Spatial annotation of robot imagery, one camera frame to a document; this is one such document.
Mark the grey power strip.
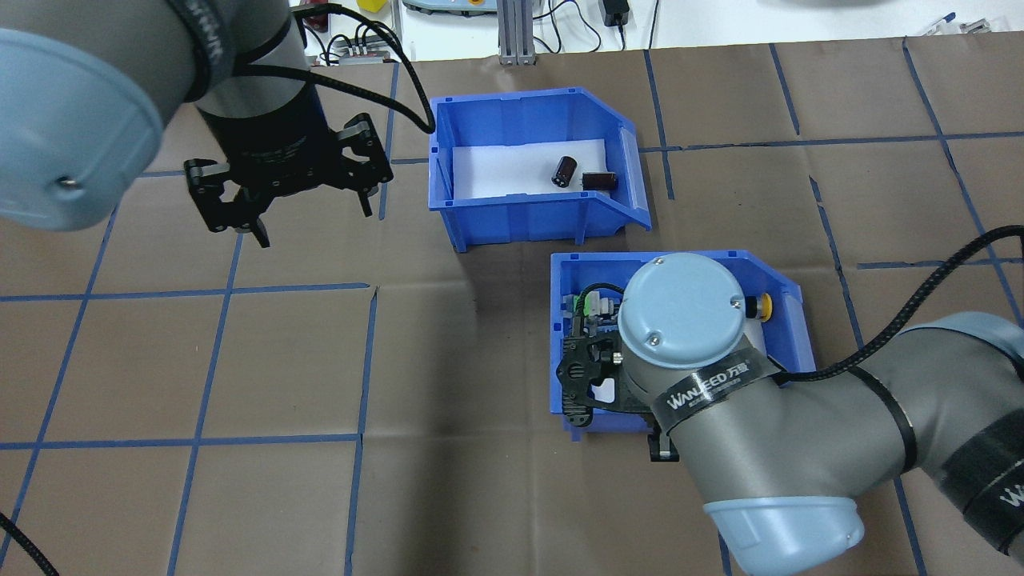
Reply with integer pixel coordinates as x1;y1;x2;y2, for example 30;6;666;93
334;40;394;66

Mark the black braided cable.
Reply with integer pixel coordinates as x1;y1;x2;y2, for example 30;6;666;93
0;510;62;576
578;226;1024;385
236;3;438;134

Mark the aluminium profile post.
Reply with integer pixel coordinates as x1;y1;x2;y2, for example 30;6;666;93
497;0;539;67

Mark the grey flat device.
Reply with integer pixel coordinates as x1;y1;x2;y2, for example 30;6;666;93
402;0;491;18

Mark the blue bin with push buttons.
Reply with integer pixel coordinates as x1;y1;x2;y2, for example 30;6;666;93
549;250;818;443

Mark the blue bin with capacitors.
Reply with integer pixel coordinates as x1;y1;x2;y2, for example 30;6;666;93
428;86;654;254

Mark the green push button switch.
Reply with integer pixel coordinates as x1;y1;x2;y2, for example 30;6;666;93
564;290;623;329

